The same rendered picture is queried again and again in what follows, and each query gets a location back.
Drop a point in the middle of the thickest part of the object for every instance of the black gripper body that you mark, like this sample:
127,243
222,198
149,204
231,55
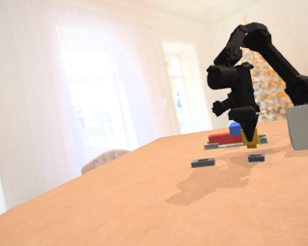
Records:
244,101

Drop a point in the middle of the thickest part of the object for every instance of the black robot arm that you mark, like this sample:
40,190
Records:
222,74

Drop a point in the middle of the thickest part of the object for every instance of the orange rectangular block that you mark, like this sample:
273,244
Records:
255,141

